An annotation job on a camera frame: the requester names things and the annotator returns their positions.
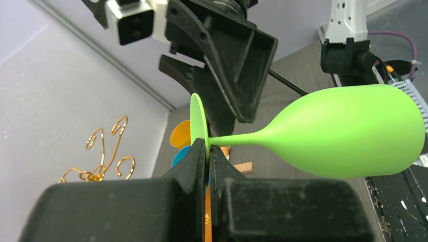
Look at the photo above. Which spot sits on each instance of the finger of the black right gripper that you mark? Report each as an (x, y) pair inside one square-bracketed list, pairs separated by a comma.
[(237, 54), (200, 80)]

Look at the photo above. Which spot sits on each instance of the small wooden block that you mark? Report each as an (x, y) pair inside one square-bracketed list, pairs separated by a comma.
[(245, 168)]

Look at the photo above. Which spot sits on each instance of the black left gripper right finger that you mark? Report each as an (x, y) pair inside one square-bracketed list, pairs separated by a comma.
[(261, 209)]

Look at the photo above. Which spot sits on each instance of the black music stand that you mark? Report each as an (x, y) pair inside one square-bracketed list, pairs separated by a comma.
[(287, 83)]

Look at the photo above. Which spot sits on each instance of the green plastic wine glass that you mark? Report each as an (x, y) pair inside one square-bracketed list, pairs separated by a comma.
[(343, 132)]

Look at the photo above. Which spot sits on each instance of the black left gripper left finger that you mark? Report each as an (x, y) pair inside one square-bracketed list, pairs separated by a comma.
[(167, 208)]

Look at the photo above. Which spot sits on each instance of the small colourful toy figure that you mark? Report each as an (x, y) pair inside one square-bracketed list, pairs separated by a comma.
[(226, 152)]

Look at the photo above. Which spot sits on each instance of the blue plastic wine glass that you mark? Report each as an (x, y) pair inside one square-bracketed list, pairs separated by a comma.
[(180, 155)]

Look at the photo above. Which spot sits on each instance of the yellow plastic wine glass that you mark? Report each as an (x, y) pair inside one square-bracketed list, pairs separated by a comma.
[(180, 136)]

